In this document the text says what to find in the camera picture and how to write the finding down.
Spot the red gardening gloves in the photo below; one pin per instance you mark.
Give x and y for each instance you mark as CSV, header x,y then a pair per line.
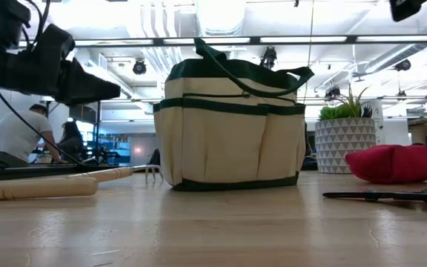
x,y
391,163

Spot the black overhead camera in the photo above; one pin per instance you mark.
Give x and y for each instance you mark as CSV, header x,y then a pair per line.
x,y
269,56

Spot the black vertical post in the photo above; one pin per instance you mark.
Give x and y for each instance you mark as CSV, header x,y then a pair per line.
x,y
98,133

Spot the black tool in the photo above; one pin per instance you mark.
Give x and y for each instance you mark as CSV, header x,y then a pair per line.
x,y
384,195

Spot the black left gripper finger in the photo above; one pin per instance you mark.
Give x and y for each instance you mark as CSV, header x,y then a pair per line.
x,y
83,91

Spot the black metal table frame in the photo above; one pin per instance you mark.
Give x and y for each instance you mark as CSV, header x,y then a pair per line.
x,y
20,171

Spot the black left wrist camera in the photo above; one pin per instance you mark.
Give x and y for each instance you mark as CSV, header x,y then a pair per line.
x,y
52,41

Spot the potted succulent triangle-pattern pot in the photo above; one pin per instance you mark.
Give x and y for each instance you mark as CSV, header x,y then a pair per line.
x,y
343,144

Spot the person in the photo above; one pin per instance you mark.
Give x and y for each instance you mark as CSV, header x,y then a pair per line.
x,y
13,137
70,142

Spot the beige green gardening bag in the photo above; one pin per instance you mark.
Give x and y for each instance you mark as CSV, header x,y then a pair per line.
x,y
228,148

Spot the black crossbar with lights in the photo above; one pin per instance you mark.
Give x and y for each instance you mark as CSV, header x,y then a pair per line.
x,y
158,41

